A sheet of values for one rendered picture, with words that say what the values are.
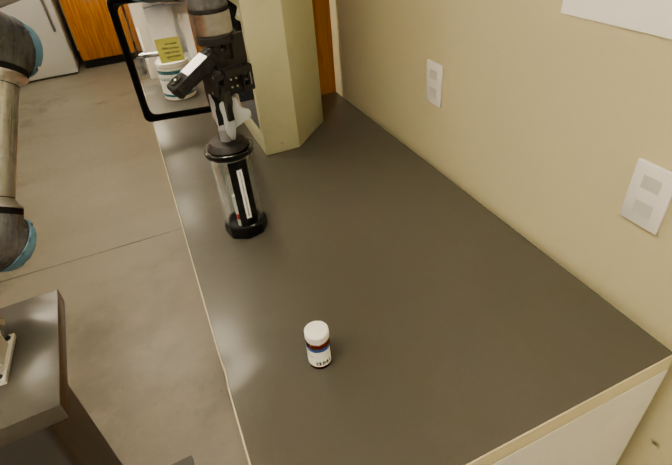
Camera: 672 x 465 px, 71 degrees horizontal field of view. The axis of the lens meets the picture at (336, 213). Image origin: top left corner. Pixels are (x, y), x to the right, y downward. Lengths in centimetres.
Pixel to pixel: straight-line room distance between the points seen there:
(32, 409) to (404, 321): 66
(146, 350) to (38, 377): 130
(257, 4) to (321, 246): 66
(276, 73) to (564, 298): 94
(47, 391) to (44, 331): 16
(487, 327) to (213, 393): 136
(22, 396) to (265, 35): 98
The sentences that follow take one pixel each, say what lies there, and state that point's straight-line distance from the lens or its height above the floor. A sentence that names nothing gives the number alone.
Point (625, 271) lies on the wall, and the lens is 102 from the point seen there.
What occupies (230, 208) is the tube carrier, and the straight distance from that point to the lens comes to 110.
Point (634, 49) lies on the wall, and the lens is 90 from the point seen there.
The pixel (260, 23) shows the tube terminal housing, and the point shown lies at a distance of 136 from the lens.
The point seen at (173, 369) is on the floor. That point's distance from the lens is 218.
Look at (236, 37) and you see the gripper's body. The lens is 100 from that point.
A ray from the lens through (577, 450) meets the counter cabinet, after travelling 102.
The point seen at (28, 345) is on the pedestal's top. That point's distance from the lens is 110.
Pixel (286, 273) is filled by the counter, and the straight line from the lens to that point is 102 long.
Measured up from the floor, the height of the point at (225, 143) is 118.
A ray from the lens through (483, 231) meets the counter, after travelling 113.
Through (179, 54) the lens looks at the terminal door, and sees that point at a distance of 168.
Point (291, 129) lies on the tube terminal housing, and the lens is 147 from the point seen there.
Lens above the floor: 162
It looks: 35 degrees down
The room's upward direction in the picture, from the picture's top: 5 degrees counter-clockwise
